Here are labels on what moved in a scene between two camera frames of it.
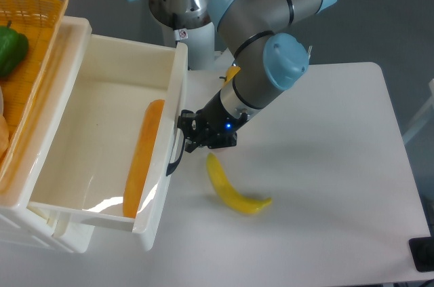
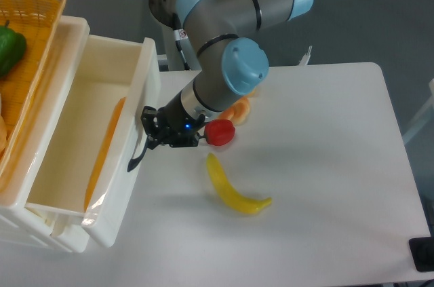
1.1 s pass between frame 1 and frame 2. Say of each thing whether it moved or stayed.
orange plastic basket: stayed
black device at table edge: stayed
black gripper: moved
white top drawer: moved
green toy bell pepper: stayed
